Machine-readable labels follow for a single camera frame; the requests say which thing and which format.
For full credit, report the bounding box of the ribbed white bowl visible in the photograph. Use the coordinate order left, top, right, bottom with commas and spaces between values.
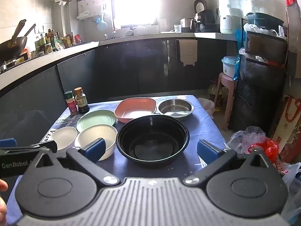
74, 124, 118, 161

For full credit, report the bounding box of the large black plastic bowl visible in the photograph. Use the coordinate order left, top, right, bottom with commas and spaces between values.
116, 115, 190, 166

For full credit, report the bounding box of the person's left hand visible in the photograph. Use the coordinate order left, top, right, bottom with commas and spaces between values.
0, 180, 8, 226

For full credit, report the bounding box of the blue printed tablecloth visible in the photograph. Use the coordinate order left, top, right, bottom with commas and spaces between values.
7, 95, 226, 224

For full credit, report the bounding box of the small white bowl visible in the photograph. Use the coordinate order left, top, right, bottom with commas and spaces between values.
50, 127, 78, 153

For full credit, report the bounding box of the green round plate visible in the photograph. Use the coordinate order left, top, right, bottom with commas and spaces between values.
77, 110, 116, 132

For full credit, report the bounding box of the dark sauce bottle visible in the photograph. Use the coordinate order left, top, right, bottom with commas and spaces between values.
74, 87, 90, 114

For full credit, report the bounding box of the red spice jar green lid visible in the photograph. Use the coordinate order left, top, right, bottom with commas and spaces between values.
64, 91, 78, 115

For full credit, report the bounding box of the red plastic bag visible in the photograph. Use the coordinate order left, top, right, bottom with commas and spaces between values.
248, 138, 279, 163

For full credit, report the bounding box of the stainless steel bowl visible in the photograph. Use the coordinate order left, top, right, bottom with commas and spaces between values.
157, 98, 194, 119

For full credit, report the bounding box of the pink rectangular dish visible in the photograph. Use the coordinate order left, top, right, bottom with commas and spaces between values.
114, 97, 157, 124

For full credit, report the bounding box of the black storage rack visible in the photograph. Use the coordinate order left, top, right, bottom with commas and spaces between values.
229, 19, 288, 133

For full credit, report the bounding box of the pink plastic stool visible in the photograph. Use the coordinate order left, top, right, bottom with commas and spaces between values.
213, 72, 239, 131

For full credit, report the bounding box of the red patterned paper bag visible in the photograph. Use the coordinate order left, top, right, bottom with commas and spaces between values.
272, 94, 300, 163

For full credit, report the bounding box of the small white rice cooker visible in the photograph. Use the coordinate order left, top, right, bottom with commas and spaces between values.
221, 56, 240, 80

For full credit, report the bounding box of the white hanging bin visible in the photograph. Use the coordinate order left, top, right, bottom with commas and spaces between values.
179, 40, 198, 66

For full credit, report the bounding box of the black wok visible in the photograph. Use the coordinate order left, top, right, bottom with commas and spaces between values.
0, 19, 36, 63

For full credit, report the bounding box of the black coffee maker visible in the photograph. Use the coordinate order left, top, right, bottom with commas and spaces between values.
193, 0, 220, 33

